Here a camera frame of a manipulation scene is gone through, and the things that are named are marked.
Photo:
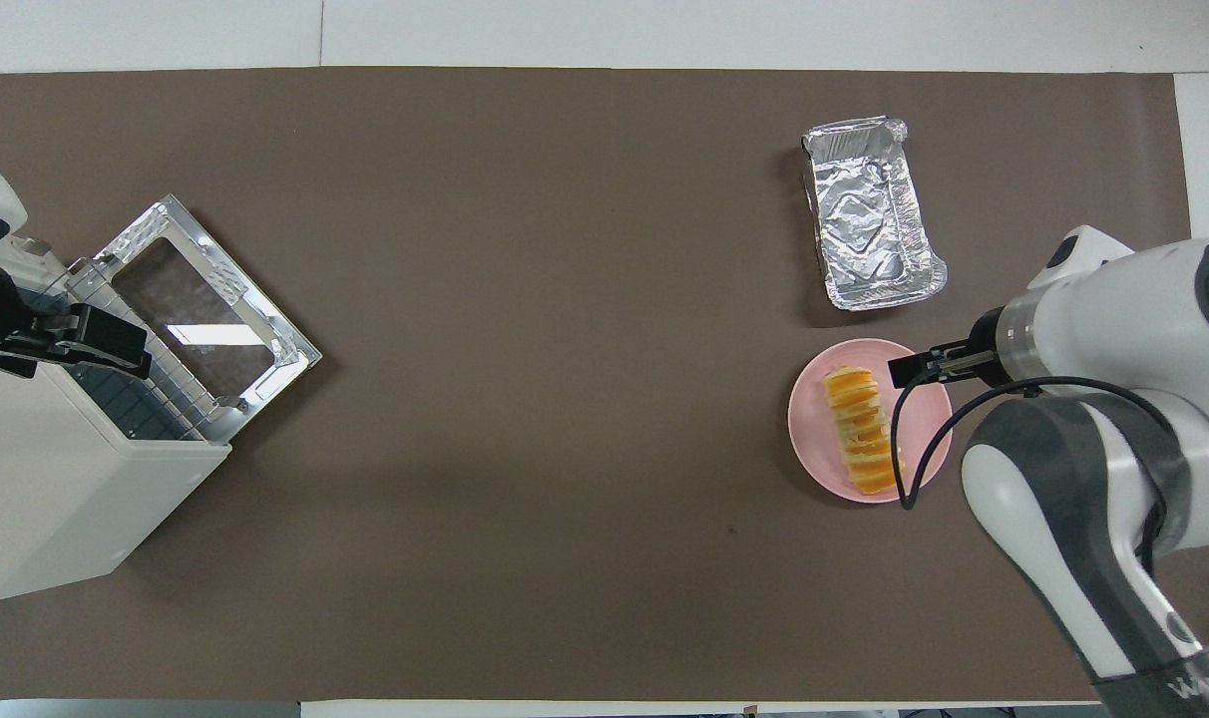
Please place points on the pink round plate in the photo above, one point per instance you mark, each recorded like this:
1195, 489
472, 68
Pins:
814, 429

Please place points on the brown table mat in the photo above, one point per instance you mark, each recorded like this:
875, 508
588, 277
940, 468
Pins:
515, 399

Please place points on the glass oven door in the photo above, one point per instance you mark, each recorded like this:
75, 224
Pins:
215, 319

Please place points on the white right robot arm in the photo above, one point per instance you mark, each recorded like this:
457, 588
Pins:
1113, 329

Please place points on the sliced golden bread loaf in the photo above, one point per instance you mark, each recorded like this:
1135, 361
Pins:
859, 429

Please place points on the aluminium foil tray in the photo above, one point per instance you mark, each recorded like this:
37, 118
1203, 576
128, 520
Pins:
869, 219

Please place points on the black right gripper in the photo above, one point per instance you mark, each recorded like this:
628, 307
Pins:
988, 349

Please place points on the white toaster oven body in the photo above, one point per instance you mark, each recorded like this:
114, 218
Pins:
46, 499

